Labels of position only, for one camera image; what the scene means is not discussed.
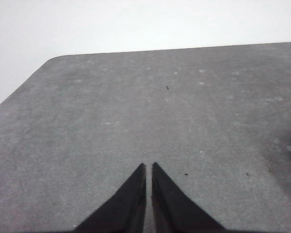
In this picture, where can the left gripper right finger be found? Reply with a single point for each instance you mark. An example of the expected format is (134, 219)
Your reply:
(174, 208)

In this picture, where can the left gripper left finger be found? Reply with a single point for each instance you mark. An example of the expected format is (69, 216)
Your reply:
(126, 208)

